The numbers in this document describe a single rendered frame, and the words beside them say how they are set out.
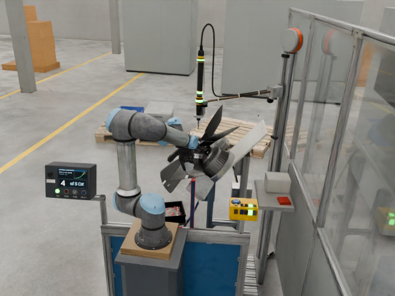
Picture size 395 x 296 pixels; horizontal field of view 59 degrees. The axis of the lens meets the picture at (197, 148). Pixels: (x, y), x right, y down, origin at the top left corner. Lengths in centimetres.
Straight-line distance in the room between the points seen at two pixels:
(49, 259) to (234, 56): 565
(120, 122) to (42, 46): 875
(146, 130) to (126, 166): 23
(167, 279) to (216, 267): 62
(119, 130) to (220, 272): 123
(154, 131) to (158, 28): 809
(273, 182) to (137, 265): 121
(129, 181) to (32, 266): 189
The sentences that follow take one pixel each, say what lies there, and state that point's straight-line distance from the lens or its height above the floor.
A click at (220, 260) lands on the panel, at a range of 232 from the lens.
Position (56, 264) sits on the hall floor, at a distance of 337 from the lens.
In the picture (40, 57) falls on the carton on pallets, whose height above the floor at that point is 37.
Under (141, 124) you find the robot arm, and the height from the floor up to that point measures 165.
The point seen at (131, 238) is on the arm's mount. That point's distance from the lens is 184.
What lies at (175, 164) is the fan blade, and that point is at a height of 106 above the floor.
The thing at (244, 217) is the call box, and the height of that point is 100.
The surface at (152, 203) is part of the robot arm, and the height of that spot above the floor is 126.
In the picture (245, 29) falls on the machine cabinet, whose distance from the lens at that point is 764.
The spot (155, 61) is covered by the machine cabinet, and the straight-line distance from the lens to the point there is 970.
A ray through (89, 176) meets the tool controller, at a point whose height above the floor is 121.
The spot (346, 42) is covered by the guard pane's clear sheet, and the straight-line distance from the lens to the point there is 193.
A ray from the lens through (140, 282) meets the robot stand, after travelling 185.
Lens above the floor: 219
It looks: 25 degrees down
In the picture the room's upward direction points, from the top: 2 degrees clockwise
